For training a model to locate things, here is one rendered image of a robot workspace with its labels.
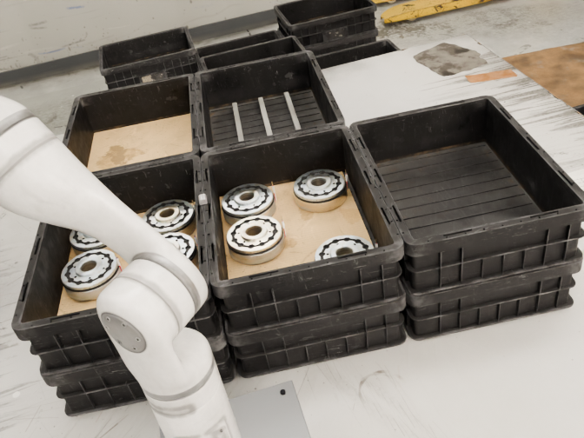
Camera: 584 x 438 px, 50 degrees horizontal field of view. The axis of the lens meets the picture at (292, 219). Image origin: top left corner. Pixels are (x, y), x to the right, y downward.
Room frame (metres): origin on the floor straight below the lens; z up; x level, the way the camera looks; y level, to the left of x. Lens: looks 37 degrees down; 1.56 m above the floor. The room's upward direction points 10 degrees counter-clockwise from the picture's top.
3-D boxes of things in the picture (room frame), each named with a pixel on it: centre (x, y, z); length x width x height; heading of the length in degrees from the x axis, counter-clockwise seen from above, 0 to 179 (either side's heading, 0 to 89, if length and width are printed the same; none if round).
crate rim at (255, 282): (0.89, 0.00, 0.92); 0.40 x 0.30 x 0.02; 3
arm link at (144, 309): (0.50, 0.17, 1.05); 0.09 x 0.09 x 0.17; 55
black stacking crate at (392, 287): (0.89, 0.00, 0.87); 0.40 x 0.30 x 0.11; 3
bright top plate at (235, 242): (0.89, 0.07, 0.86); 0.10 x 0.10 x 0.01
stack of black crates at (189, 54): (2.64, 0.49, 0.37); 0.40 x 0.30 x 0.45; 99
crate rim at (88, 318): (0.88, 0.30, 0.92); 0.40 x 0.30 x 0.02; 3
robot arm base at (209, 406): (0.51, 0.17, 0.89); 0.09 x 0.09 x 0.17; 17
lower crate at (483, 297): (0.91, -0.30, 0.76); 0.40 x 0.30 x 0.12; 3
